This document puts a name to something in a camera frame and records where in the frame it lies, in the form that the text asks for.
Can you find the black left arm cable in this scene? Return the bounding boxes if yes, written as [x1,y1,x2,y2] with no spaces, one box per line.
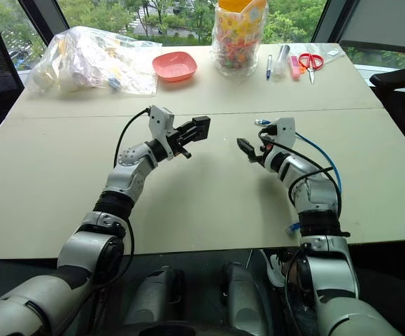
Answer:
[52,107,152,336]

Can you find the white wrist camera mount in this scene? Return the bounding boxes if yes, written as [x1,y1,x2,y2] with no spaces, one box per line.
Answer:
[148,105,176,160]
[269,117,297,148]

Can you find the grey roller blind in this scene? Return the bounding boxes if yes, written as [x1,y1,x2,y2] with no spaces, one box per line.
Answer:
[339,0,405,53]

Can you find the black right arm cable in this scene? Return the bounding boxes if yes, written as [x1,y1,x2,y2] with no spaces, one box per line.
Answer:
[259,131,345,327]

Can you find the pink plastic bowl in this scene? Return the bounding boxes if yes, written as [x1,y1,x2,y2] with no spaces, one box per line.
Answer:
[152,51,199,83]

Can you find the clear plastic tube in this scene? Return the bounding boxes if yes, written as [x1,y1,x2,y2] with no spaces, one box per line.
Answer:
[272,43,292,80]

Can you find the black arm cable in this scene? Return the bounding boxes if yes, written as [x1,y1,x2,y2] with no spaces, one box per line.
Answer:
[52,107,152,336]
[259,131,345,327]

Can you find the bag of colourful candies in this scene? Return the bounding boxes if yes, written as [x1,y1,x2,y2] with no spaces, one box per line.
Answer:
[211,0,269,78]

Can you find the blue Ethernet cable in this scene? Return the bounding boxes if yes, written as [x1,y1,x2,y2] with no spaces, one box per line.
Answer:
[255,118,343,240]

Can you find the dark window frame post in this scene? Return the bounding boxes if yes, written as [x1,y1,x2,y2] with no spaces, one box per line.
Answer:
[15,0,71,46]
[310,0,359,44]

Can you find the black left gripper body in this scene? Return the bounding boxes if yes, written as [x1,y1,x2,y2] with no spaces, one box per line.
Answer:
[166,127,193,160]

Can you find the white black sneaker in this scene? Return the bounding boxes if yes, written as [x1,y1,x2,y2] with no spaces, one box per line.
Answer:
[259,248,296,288]

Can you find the pink highlighter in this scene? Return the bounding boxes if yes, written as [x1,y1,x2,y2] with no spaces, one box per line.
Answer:
[288,55,302,82]

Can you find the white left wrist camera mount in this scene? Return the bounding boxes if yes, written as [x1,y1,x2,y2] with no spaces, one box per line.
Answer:
[148,105,176,160]

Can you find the black office chair with armrest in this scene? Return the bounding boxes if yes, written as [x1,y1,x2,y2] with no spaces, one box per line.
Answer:
[369,68,405,169]

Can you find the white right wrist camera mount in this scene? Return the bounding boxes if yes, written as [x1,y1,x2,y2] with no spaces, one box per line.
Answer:
[269,117,297,148]

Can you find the red handled scissors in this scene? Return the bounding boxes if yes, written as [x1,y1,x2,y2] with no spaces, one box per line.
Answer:
[297,52,325,85]

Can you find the dark grey rounded robot leg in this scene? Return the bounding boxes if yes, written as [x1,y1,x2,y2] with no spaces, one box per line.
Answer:
[122,265,186,336]
[219,260,270,336]

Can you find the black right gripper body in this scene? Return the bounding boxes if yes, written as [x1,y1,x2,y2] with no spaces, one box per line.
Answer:
[257,125,277,157]

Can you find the clear plastic bag of papers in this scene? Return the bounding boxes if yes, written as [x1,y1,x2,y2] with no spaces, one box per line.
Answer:
[24,26,163,97]

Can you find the small clear plastic pouch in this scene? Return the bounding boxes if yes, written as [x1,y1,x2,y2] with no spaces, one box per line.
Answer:
[313,43,348,66]

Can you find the orange jar lid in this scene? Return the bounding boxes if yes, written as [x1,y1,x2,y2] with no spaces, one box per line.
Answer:
[218,0,256,11]

